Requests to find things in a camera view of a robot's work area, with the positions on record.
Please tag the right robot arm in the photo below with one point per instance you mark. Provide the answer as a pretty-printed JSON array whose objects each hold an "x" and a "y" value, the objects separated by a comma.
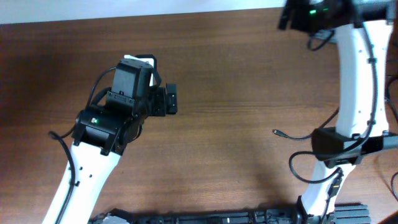
[{"x": 362, "y": 30}]

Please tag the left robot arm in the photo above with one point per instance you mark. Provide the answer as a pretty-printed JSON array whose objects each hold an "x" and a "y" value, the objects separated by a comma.
[{"x": 111, "y": 119}]

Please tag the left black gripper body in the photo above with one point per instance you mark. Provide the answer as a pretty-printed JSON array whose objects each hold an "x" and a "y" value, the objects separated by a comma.
[{"x": 157, "y": 107}]

